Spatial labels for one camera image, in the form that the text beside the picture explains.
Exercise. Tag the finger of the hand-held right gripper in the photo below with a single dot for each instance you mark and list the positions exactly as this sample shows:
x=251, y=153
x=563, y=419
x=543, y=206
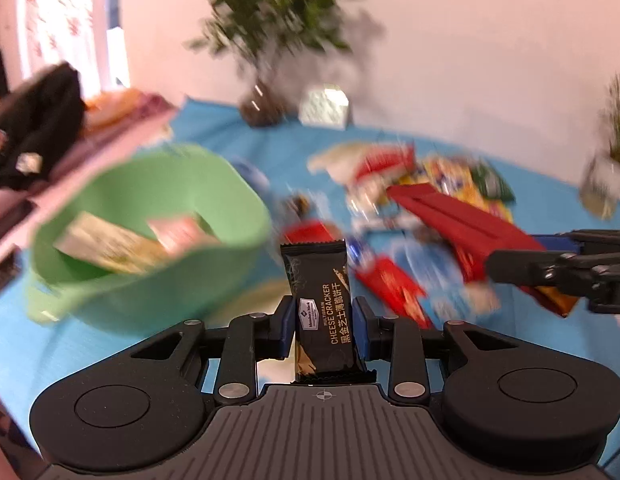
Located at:
x=600, y=242
x=520, y=265

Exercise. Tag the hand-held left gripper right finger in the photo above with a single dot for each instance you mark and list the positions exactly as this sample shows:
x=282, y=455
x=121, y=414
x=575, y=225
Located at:
x=359, y=322

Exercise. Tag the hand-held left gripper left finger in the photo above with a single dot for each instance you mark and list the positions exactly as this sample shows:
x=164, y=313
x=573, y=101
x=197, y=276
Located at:
x=288, y=322

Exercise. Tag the black cracker packet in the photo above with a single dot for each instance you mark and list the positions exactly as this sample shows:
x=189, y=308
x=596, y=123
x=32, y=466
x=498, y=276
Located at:
x=320, y=300

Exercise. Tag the pile of mixed snack packets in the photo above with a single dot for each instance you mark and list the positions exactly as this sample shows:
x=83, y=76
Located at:
x=420, y=270

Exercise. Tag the pink red snack packet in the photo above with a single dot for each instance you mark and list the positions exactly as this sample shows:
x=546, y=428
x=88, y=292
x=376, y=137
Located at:
x=182, y=235

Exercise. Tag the green plastic bowl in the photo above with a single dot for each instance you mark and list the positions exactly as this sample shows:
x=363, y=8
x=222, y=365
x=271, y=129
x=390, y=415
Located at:
x=140, y=300

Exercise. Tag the thin plant in glass vase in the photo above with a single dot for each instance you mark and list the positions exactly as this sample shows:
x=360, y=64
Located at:
x=607, y=180

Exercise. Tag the long red box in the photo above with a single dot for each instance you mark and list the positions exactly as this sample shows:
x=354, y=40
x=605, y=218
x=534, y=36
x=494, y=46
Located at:
x=455, y=220

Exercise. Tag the blue tablecloth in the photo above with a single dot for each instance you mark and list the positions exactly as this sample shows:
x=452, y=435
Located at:
x=300, y=160

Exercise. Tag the small white patterned box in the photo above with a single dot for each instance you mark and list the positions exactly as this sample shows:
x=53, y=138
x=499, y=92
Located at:
x=324, y=107

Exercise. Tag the pink blanket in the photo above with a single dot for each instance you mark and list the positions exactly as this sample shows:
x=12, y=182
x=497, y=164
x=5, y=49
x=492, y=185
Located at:
x=115, y=140

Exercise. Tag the leafy plant in glass vase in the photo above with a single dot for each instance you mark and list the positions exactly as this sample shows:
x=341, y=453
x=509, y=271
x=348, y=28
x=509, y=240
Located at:
x=262, y=35

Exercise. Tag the black jacket with white tag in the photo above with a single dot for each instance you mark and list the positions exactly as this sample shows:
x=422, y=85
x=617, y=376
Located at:
x=40, y=125

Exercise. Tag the floral curtain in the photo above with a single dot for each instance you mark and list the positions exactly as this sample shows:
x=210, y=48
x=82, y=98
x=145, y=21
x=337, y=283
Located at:
x=60, y=20

